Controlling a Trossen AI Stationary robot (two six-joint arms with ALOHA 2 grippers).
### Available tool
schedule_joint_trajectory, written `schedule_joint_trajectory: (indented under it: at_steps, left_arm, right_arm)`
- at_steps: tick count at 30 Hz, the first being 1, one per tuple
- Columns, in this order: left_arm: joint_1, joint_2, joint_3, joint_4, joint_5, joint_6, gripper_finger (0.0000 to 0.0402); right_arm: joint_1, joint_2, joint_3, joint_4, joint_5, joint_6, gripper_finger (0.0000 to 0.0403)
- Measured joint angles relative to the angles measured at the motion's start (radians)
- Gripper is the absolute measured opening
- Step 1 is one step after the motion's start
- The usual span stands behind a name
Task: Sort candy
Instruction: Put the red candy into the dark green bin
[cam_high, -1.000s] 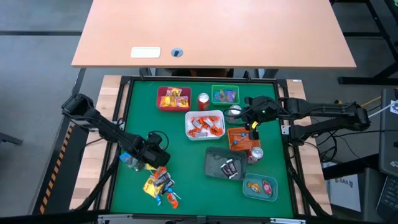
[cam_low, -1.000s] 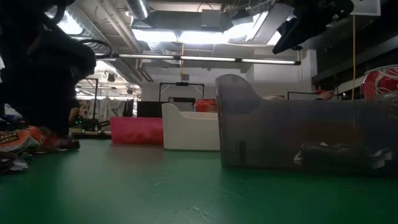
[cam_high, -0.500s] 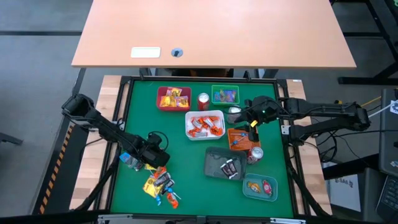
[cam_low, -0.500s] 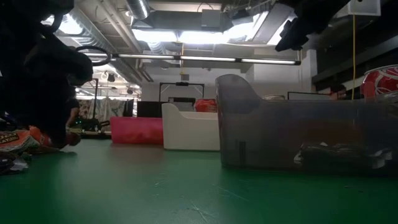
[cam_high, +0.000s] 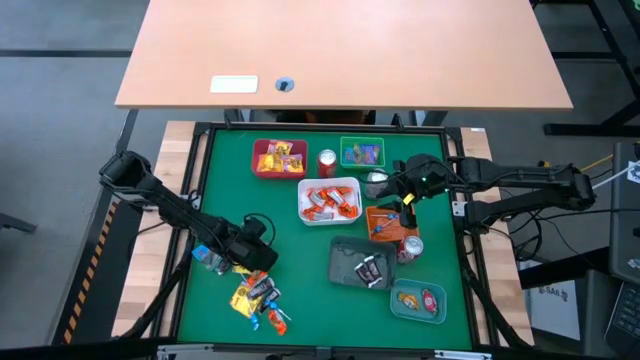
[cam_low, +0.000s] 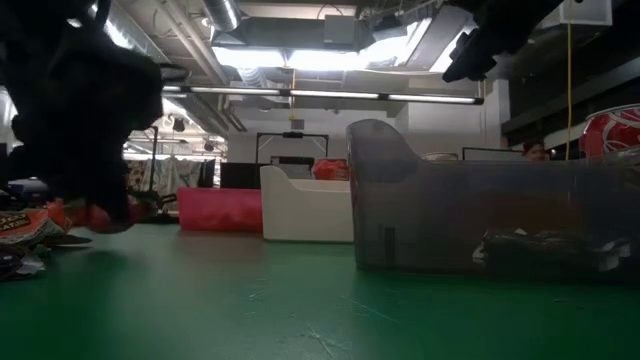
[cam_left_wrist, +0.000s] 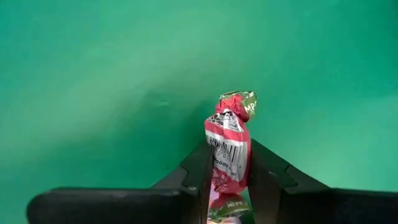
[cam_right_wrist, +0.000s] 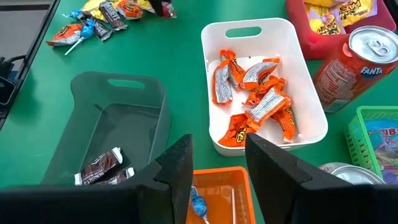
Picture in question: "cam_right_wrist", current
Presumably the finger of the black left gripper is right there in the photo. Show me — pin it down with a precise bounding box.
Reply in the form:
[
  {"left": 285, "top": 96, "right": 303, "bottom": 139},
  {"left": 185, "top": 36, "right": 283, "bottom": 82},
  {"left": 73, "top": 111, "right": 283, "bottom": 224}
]
[{"left": 147, "top": 0, "right": 166, "bottom": 17}]

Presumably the orange Fanta can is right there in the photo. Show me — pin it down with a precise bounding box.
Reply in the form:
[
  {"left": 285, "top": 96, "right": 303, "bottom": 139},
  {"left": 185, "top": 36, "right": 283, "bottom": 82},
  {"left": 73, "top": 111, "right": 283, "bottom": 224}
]
[{"left": 313, "top": 25, "right": 398, "bottom": 113}]

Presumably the Hershey's chocolate bar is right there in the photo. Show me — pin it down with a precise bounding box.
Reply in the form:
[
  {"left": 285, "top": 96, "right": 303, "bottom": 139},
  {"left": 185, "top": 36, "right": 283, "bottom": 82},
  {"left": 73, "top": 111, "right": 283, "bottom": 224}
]
[
  {"left": 95, "top": 167, "right": 136, "bottom": 186},
  {"left": 73, "top": 146, "right": 124, "bottom": 186},
  {"left": 77, "top": 12, "right": 113, "bottom": 42},
  {"left": 98, "top": 0, "right": 128, "bottom": 31}
]

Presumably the white plastic bin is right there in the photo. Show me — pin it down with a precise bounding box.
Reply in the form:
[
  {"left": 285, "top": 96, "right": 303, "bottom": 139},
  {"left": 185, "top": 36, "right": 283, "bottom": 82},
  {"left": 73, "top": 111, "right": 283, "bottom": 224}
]
[{"left": 200, "top": 17, "right": 329, "bottom": 157}]

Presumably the blue lollipop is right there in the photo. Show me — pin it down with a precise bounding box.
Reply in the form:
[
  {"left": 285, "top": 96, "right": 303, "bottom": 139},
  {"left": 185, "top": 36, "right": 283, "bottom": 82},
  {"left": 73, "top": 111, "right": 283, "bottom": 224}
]
[
  {"left": 189, "top": 185, "right": 211, "bottom": 224},
  {"left": 63, "top": 17, "right": 96, "bottom": 57},
  {"left": 61, "top": 9, "right": 84, "bottom": 20}
]

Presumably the red plastic bin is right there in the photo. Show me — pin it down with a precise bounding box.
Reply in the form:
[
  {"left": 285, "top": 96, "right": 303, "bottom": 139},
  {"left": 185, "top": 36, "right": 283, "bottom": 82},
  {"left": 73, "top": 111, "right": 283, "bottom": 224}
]
[{"left": 285, "top": 0, "right": 397, "bottom": 60}]

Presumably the silver diet soda can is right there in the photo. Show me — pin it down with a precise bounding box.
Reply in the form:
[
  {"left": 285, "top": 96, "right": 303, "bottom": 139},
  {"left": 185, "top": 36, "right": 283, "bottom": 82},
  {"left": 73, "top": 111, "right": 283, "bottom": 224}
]
[{"left": 319, "top": 161, "right": 386, "bottom": 186}]

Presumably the orange Reese's candy pack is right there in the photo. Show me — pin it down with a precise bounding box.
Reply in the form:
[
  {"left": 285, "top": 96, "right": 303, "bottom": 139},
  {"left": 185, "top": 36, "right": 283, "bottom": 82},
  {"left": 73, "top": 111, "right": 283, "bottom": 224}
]
[
  {"left": 243, "top": 75, "right": 287, "bottom": 107},
  {"left": 117, "top": 0, "right": 144, "bottom": 21},
  {"left": 217, "top": 113, "right": 256, "bottom": 148},
  {"left": 45, "top": 23, "right": 83, "bottom": 47},
  {"left": 211, "top": 55, "right": 234, "bottom": 105},
  {"left": 241, "top": 57, "right": 281, "bottom": 91},
  {"left": 271, "top": 105, "right": 297, "bottom": 143},
  {"left": 220, "top": 49, "right": 247, "bottom": 91},
  {"left": 244, "top": 87, "right": 292, "bottom": 132}
]

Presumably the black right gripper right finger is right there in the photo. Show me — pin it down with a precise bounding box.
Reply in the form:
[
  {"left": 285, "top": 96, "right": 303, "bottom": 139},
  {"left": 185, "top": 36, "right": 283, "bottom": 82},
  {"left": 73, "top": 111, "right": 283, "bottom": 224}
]
[{"left": 244, "top": 133, "right": 321, "bottom": 224}]

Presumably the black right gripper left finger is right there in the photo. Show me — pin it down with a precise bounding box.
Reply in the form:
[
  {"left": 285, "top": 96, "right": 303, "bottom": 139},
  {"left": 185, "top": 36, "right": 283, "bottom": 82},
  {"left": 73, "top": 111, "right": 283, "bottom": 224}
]
[{"left": 134, "top": 134, "right": 194, "bottom": 224}]

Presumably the orange plastic basket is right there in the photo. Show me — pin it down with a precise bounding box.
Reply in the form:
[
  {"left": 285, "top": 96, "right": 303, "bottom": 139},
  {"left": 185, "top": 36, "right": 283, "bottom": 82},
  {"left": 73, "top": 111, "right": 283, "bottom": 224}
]
[{"left": 186, "top": 166, "right": 257, "bottom": 224}]

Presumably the red strawberry candy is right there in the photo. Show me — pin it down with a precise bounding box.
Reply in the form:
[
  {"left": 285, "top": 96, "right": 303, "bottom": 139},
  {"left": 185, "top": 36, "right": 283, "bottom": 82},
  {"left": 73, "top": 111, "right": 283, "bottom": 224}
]
[{"left": 161, "top": 1, "right": 177, "bottom": 19}]

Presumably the blue Haribo candy pack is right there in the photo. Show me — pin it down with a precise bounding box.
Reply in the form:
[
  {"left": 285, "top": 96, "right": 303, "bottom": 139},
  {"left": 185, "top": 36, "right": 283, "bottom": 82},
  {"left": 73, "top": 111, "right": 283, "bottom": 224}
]
[{"left": 363, "top": 119, "right": 398, "bottom": 185}]

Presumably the grey translucent plastic bin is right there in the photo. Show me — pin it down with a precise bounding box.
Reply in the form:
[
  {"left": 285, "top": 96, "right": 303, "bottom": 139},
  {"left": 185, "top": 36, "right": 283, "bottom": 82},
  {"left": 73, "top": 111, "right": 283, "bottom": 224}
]
[{"left": 40, "top": 71, "right": 172, "bottom": 187}]

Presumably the green plastic basket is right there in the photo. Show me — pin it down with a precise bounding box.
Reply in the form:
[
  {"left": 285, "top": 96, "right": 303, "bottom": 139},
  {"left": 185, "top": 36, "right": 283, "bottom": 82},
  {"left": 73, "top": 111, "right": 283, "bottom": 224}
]
[{"left": 343, "top": 105, "right": 398, "bottom": 184}]

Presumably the yellow Sour Patch pack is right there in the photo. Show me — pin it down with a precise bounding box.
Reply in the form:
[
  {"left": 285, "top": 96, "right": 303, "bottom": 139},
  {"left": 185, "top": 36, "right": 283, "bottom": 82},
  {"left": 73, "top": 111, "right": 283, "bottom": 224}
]
[
  {"left": 136, "top": 0, "right": 156, "bottom": 14},
  {"left": 338, "top": 0, "right": 379, "bottom": 27},
  {"left": 306, "top": 6, "right": 346, "bottom": 35},
  {"left": 303, "top": 0, "right": 338, "bottom": 8},
  {"left": 80, "top": 0, "right": 105, "bottom": 22}
]

